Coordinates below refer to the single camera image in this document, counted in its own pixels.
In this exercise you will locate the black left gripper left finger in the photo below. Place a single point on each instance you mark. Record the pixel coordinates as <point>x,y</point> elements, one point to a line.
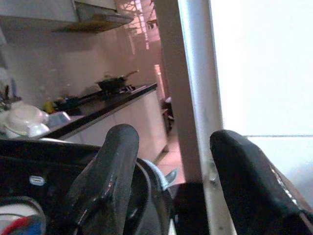
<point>107,171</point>

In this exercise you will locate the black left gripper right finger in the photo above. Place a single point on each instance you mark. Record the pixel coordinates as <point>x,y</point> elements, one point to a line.
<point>247,183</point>

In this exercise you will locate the black top-load washing machine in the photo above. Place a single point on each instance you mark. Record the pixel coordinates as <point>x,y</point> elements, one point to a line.
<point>49,161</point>

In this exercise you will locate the pale blue plastic container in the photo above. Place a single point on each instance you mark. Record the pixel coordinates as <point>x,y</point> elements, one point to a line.
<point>58,117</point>

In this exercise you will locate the black gas stove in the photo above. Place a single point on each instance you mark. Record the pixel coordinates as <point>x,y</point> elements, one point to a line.
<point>122,89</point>

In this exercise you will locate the small yellow kitchen item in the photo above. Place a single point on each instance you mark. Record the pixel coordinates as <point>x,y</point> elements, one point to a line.
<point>48,107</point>

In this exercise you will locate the white stacked bowls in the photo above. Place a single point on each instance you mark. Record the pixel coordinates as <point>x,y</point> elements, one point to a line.
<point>22,120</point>

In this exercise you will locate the grey vertical drain pipe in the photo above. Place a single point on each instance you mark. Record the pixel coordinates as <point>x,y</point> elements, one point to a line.
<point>198,73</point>

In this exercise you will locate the steel range hood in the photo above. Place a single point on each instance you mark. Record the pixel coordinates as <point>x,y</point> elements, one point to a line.
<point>97,20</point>

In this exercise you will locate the white wall cabinet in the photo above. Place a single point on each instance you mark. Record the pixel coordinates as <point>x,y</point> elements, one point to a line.
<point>36,9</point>

